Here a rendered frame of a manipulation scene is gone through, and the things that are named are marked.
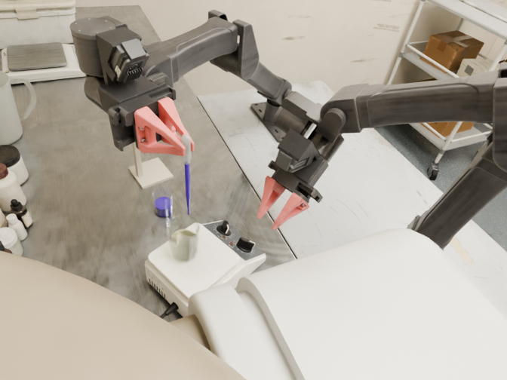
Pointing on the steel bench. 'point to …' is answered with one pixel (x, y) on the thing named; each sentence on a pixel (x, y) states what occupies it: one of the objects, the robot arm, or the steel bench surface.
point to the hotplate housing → (244, 268)
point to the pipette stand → (149, 170)
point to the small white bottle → (16, 226)
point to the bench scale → (41, 62)
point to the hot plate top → (212, 262)
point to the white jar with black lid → (13, 162)
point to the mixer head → (263, 322)
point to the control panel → (233, 240)
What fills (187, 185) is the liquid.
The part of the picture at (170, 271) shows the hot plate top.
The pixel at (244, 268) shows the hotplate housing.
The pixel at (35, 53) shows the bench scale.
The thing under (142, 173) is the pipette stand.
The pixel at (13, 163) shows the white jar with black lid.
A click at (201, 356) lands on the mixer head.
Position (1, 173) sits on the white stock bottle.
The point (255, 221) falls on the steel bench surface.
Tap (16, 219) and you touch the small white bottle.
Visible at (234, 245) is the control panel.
